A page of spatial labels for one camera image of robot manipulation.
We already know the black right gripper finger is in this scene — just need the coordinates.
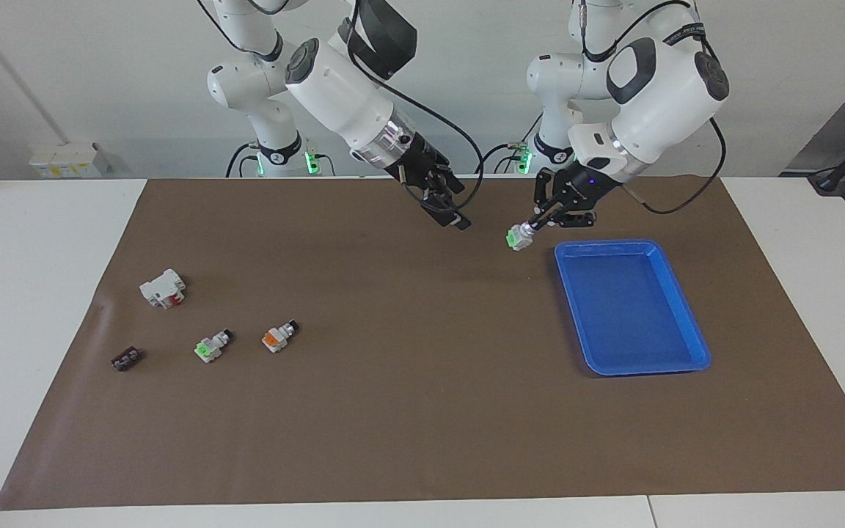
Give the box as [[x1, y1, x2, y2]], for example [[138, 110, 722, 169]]
[[430, 169, 467, 197], [420, 189, 472, 232]]

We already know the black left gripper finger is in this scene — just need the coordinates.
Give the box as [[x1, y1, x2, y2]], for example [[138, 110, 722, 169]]
[[551, 208, 599, 229], [528, 169, 564, 231]]

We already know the green knob switch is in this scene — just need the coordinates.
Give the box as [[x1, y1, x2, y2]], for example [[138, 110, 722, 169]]
[[193, 329, 235, 364], [505, 221, 538, 253]]

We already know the blue plastic tray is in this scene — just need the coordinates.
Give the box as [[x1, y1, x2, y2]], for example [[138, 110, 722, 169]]
[[554, 238, 712, 378]]

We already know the brown table mat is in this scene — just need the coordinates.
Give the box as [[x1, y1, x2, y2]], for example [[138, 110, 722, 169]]
[[0, 176, 845, 511]]

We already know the white red circuit breaker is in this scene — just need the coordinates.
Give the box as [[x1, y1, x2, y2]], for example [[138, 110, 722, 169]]
[[139, 268, 188, 310]]

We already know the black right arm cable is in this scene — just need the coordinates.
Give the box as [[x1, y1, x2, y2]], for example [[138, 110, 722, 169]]
[[344, 0, 486, 215]]

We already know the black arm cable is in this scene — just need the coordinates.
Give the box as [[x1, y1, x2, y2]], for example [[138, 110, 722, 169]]
[[344, 0, 486, 215], [573, 0, 728, 216]]

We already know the black left base cable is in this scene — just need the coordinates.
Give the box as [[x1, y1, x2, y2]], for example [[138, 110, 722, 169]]
[[475, 109, 552, 176]]

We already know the black base cable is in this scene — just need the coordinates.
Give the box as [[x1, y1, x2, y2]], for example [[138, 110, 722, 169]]
[[225, 142, 335, 178], [475, 109, 552, 176]]

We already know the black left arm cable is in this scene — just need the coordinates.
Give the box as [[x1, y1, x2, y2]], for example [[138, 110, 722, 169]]
[[573, 0, 728, 216]]

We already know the black right base cable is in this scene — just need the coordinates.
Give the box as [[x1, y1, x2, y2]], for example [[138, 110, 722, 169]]
[[225, 142, 335, 178]]

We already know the orange knob switch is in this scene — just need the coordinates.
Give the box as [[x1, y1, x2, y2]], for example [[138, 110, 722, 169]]
[[260, 320, 300, 354]]

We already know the white wall socket box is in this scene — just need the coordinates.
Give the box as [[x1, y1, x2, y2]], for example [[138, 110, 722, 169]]
[[29, 142, 111, 179]]

